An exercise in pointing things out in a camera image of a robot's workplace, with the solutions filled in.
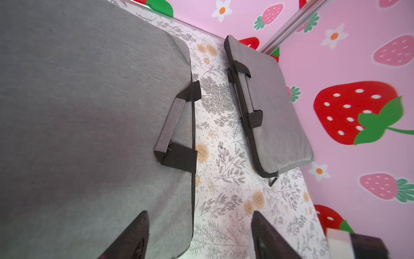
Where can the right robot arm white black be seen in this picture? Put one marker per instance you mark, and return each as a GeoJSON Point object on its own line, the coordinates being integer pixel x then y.
{"type": "Point", "coordinates": [346, 245]}

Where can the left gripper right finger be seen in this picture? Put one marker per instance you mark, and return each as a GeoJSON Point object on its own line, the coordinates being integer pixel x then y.
{"type": "Point", "coordinates": [267, 243]}

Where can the floral patterned table mat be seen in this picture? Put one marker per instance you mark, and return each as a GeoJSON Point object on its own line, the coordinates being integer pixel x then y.
{"type": "Point", "coordinates": [228, 190]}

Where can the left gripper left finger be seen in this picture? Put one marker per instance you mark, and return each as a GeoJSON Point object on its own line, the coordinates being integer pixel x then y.
{"type": "Point", "coordinates": [132, 242]}

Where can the grey laptop bag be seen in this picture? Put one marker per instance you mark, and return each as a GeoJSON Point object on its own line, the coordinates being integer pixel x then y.
{"type": "Point", "coordinates": [276, 138]}
{"type": "Point", "coordinates": [97, 125]}

